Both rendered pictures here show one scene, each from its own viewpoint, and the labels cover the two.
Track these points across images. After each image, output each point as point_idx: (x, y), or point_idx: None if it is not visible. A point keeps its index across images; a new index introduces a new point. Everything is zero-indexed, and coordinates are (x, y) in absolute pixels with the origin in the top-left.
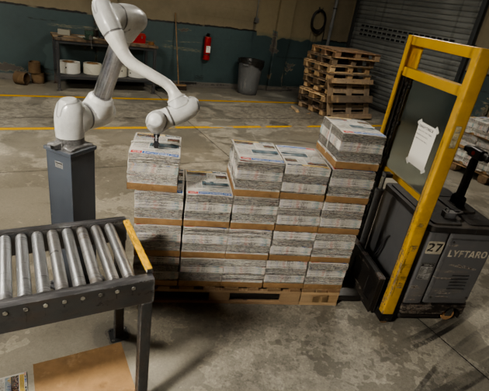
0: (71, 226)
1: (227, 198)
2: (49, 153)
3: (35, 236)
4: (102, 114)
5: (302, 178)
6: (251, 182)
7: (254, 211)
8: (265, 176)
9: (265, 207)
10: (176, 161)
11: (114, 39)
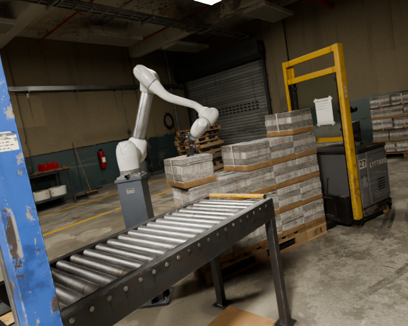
0: (182, 207)
1: (245, 174)
2: (120, 185)
3: (169, 215)
4: (144, 149)
5: (280, 147)
6: (254, 158)
7: (261, 179)
8: (260, 152)
9: (267, 174)
10: (210, 157)
11: (157, 85)
